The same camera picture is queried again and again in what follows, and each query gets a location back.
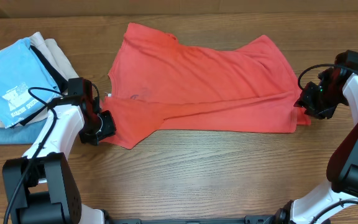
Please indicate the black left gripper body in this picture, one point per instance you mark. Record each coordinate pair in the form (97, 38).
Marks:
(107, 127)

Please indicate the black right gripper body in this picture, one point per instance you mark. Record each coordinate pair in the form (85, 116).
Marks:
(314, 101)

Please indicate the red t-shirt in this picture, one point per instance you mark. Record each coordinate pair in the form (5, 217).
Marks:
(159, 83)

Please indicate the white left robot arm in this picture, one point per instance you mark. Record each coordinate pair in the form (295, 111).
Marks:
(40, 187)

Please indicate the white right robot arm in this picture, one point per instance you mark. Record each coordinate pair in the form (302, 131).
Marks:
(340, 189)

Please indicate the black folded garment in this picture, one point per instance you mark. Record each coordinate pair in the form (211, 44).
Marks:
(61, 82)

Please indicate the folded blue jeans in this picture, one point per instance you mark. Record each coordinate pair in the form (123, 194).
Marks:
(21, 135)

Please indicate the light blue folded t-shirt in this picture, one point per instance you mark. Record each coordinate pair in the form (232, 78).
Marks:
(21, 69)

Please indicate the beige folded garment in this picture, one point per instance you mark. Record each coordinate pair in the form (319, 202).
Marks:
(55, 56)

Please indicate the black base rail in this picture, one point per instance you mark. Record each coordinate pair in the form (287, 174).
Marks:
(248, 219)

